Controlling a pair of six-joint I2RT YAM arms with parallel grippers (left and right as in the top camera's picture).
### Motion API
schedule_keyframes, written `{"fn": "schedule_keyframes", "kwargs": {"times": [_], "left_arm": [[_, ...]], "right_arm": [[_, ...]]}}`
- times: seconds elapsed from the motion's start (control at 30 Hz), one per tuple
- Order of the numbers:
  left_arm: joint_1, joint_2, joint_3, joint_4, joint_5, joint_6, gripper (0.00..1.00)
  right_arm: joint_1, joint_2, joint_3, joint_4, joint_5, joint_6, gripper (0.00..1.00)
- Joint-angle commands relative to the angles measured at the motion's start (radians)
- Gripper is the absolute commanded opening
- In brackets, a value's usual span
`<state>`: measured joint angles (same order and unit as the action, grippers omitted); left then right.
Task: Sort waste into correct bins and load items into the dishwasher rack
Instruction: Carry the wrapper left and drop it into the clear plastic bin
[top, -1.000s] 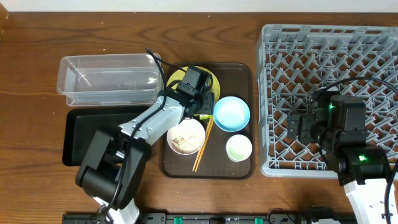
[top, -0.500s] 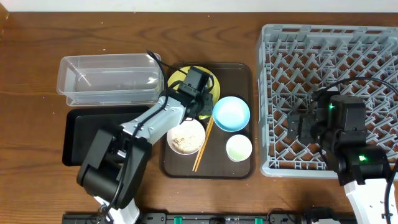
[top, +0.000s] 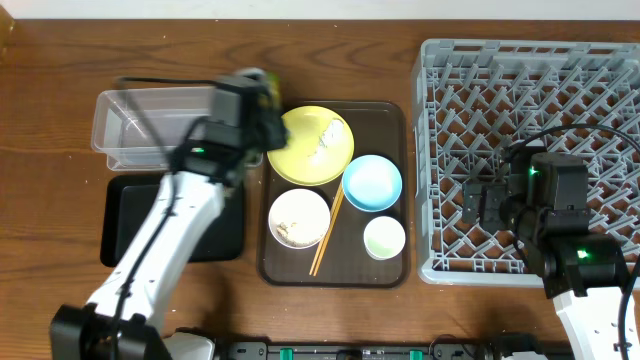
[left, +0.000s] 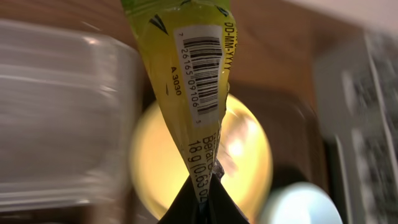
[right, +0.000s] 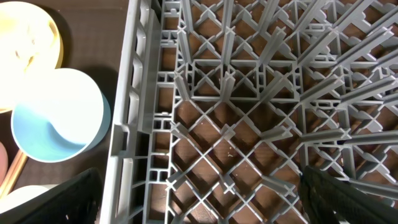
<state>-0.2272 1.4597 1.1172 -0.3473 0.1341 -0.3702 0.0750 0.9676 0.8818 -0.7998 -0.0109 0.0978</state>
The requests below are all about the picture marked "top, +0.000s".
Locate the yellow-labelled plastic wrapper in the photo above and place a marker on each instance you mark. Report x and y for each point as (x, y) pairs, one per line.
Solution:
(273, 83)

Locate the black waste tray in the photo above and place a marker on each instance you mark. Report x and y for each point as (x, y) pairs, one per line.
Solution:
(129, 199)

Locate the clear plastic waste bin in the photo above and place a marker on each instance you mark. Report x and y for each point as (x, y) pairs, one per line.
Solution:
(123, 138)

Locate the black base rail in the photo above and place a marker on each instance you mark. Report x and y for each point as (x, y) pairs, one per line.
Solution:
(443, 347)

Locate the blue bowl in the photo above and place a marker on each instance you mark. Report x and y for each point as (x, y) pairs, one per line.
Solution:
(372, 183)

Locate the clear plastic wrapper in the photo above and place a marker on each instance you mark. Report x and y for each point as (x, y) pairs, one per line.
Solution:
(331, 136)

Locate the yellow plate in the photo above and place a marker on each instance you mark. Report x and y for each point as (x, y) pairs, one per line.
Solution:
(305, 125)

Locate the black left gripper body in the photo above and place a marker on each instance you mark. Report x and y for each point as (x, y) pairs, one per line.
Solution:
(265, 134)

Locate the white rice bowl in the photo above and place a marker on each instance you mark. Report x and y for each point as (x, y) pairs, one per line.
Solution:
(299, 218)

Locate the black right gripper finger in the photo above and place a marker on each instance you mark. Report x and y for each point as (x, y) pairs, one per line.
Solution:
(494, 196)
(472, 196)

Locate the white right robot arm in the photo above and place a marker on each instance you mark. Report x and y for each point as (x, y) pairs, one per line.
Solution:
(584, 273)

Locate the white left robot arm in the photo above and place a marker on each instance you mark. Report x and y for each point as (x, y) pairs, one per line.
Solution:
(124, 317)

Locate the small pale green cup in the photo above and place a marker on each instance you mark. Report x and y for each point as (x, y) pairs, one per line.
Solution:
(384, 237)

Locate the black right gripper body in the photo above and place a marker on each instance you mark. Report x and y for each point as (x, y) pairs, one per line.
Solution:
(518, 218)

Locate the brown serving tray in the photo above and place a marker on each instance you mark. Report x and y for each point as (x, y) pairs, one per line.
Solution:
(379, 129)

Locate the grey dishwasher rack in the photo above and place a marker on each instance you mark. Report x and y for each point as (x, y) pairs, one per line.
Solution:
(472, 98)

